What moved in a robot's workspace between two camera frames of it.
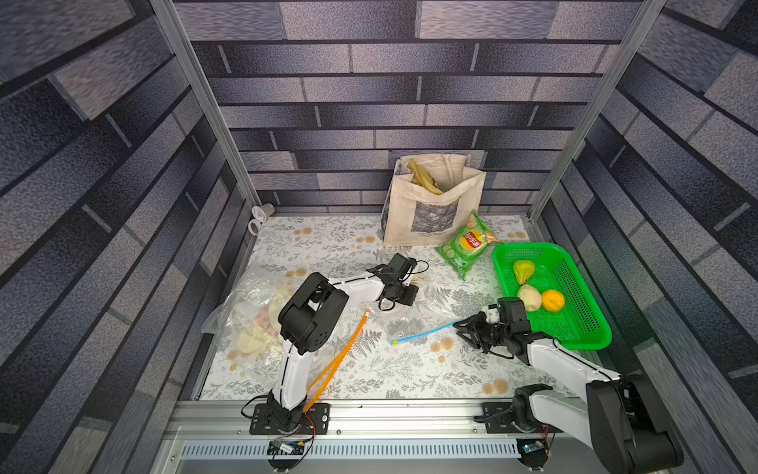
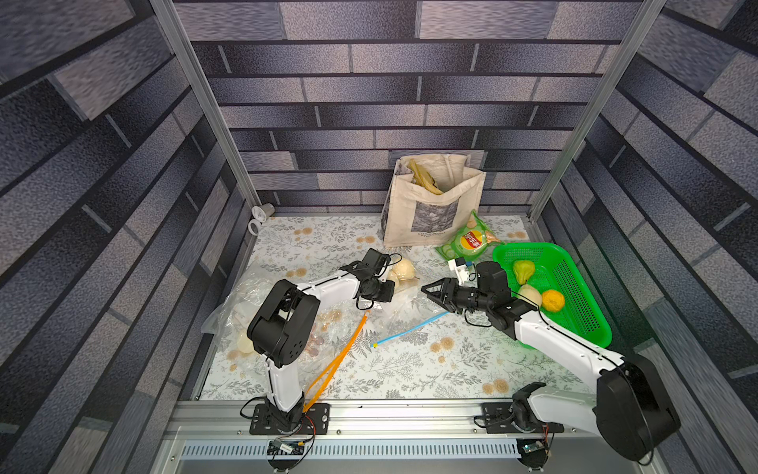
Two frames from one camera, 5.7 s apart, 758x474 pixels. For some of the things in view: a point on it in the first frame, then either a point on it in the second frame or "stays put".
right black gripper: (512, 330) -> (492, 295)
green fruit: (523, 270) stays put
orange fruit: (553, 300) stays put
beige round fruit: (531, 297) stays put
